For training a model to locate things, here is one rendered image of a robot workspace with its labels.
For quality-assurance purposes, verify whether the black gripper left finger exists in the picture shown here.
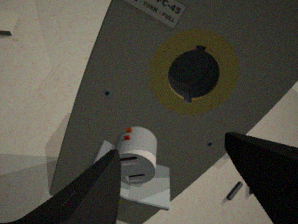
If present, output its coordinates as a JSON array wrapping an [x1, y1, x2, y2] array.
[[5, 149, 121, 224]]

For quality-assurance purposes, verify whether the white cylinder with two red pins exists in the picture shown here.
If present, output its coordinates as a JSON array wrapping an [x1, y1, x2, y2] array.
[[113, 127, 157, 185]]

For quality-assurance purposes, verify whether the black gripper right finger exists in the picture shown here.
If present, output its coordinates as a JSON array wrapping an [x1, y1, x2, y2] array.
[[225, 132, 298, 224]]

